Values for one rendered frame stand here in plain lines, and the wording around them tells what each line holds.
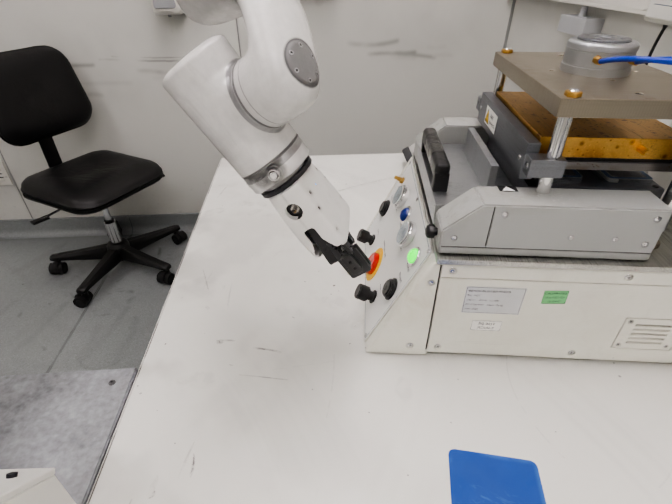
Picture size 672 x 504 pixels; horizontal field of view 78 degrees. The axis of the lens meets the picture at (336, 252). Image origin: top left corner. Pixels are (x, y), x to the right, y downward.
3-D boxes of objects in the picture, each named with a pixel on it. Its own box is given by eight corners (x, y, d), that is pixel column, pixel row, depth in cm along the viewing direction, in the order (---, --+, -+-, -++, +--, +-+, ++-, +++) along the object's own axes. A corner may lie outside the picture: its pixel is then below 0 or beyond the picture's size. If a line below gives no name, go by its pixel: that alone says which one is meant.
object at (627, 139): (599, 118, 66) (623, 53, 61) (686, 178, 48) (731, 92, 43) (489, 116, 67) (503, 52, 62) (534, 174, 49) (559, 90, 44)
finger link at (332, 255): (327, 260, 49) (346, 261, 54) (303, 202, 50) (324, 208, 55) (319, 264, 49) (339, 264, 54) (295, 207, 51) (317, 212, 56)
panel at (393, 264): (366, 234, 87) (412, 159, 77) (365, 342, 63) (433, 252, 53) (357, 231, 87) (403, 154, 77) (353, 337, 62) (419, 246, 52)
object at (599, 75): (632, 113, 69) (669, 24, 61) (788, 202, 43) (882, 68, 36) (483, 110, 70) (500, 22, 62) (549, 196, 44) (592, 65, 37)
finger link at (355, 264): (343, 245, 52) (372, 280, 55) (345, 232, 55) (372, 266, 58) (323, 256, 53) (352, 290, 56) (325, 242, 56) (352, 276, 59)
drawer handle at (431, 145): (432, 150, 68) (436, 126, 66) (447, 192, 56) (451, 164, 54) (420, 150, 68) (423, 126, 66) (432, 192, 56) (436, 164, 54)
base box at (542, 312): (624, 240, 86) (661, 162, 76) (765, 394, 56) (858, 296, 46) (366, 231, 89) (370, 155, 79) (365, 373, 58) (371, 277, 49)
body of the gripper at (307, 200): (298, 170, 45) (355, 243, 50) (309, 137, 53) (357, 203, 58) (247, 204, 48) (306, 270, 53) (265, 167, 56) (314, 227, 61)
